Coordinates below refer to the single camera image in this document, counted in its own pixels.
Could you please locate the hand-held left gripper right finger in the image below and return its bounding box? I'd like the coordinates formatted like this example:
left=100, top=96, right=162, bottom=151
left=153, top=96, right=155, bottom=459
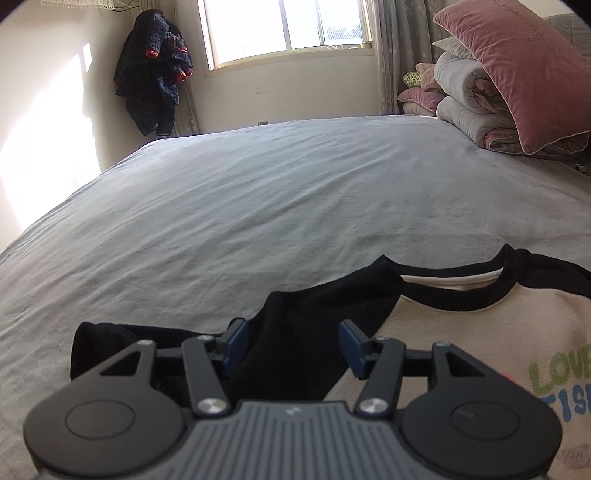
left=338, top=319, right=486, bottom=420

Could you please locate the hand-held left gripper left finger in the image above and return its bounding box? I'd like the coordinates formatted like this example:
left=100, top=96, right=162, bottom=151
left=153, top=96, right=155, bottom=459
left=95, top=318, right=250, bottom=420

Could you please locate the cream shirt with black sleeves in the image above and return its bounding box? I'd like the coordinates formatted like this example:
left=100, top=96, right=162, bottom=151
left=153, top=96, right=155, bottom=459
left=69, top=244, right=591, bottom=480

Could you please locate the small pink pillow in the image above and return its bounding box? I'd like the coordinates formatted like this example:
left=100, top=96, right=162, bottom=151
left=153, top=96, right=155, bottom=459
left=397, top=87, right=446, bottom=115

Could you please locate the dark blue hanging jacket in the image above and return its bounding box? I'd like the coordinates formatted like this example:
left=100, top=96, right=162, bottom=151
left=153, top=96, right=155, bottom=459
left=114, top=9, right=195, bottom=137

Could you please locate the folded grey pink quilt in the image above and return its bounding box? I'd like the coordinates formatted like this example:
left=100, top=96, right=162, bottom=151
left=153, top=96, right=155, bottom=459
left=434, top=51, right=591, bottom=161

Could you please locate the grey patterned curtain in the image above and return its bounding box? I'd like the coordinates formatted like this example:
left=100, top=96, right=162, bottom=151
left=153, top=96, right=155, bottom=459
left=372, top=0, right=451, bottom=116

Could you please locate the white pillow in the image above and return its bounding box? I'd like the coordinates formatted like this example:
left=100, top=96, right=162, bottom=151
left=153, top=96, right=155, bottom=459
left=431, top=38, right=476, bottom=60

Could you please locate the window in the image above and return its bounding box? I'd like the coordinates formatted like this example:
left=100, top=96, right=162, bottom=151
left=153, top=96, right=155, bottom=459
left=196, top=0, right=376, bottom=72

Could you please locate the large pink pillow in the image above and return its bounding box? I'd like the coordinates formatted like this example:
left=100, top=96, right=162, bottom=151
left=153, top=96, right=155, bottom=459
left=433, top=0, right=591, bottom=158

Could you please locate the white lace cloth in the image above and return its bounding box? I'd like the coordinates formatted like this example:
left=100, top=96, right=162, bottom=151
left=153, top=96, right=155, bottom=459
left=39, top=0, right=139, bottom=12

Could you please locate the grey quilted headboard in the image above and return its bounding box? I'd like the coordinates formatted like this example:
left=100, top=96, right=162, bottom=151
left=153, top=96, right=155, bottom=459
left=542, top=13, right=591, bottom=58

